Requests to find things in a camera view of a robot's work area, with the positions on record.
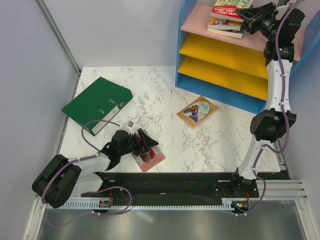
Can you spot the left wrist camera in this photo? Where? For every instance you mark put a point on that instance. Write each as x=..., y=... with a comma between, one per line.
x=129, y=126

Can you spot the colourful wooden bookshelf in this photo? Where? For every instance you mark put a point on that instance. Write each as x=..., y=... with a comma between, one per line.
x=226, y=69

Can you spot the green lever arch binder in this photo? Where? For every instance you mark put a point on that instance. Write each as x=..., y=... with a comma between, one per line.
x=99, y=102

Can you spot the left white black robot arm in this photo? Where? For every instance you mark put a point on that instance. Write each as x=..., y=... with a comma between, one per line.
x=64, y=177

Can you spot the white slotted cable duct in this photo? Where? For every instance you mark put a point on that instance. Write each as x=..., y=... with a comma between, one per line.
x=96, y=204

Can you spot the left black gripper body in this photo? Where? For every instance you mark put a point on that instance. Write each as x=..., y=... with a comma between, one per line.
x=134, y=145

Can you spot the purple Roald Dahl book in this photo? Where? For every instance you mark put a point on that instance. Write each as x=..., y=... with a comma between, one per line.
x=223, y=24

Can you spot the blue Nineteen Eighty-Four book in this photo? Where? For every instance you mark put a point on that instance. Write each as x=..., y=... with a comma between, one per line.
x=229, y=33

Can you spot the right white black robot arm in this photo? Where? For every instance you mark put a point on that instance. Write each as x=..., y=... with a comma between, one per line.
x=275, y=120

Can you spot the aluminium corner post left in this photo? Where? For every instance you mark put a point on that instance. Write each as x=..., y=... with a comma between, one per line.
x=57, y=34

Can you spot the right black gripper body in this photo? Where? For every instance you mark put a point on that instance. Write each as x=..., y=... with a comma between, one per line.
x=265, y=24

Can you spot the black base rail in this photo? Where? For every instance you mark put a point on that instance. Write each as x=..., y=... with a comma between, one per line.
x=169, y=188

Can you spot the orange Hello book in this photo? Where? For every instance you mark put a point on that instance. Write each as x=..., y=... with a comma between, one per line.
x=197, y=111

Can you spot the red Treehouse book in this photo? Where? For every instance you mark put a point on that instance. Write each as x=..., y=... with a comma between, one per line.
x=226, y=9

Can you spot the red and pink castle book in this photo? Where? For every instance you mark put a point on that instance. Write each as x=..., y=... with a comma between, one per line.
x=149, y=160

